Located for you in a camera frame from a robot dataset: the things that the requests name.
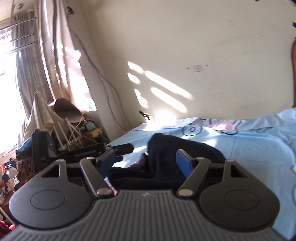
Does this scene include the small pink wall sticker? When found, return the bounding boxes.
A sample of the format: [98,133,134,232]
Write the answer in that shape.
[193,65,203,72]

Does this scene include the grey beige window curtain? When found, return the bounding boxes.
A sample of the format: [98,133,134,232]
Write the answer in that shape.
[11,1,96,116]

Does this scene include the brown hat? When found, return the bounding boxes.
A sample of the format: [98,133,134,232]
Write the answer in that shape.
[48,98,84,123]

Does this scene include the black tape on wall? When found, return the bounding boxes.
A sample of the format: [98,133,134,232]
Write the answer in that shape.
[139,110,150,120]

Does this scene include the black wall cable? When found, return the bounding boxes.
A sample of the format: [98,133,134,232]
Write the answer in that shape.
[67,21,130,132]

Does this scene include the brown seat cushion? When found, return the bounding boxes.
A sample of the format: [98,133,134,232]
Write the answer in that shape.
[291,40,296,108]

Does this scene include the light blue cartoon bed sheet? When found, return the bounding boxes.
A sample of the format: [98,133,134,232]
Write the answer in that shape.
[110,108,295,240]

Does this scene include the black red white patterned sweater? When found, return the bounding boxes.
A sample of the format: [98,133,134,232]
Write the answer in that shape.
[107,133,225,192]

